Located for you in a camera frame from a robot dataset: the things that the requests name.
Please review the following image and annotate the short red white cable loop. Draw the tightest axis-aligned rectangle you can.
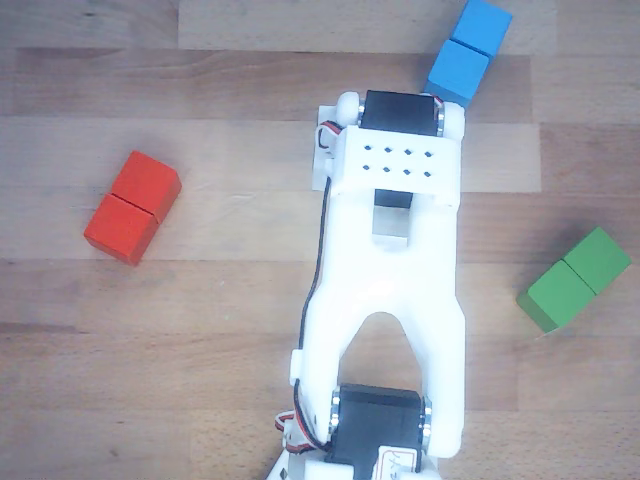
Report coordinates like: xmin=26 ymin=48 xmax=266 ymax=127
xmin=316 ymin=121 xmax=345 ymax=150

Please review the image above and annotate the long black servo cable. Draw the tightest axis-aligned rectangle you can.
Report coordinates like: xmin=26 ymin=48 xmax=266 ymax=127
xmin=292 ymin=174 xmax=335 ymax=401

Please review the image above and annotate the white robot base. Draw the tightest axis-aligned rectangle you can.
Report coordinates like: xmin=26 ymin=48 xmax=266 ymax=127
xmin=262 ymin=447 xmax=311 ymax=480

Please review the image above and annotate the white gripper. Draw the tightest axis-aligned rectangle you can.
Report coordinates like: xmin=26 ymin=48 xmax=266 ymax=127
xmin=312 ymin=103 xmax=346 ymax=192

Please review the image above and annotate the long red block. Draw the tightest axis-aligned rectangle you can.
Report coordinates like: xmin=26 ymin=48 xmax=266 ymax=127
xmin=82 ymin=150 xmax=183 ymax=268

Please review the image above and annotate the handwritten white label sticker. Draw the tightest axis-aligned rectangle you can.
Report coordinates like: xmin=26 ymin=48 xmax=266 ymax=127
xmin=378 ymin=446 xmax=419 ymax=476

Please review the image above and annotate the red white black servo cable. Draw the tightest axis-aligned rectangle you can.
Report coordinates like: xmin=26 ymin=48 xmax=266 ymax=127
xmin=274 ymin=379 xmax=334 ymax=456

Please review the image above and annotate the long blue block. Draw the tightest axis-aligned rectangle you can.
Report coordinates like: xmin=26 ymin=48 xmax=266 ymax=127
xmin=423 ymin=0 xmax=514 ymax=109

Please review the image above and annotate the long green block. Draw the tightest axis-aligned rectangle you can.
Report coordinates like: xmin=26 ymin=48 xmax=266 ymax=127
xmin=515 ymin=226 xmax=633 ymax=334

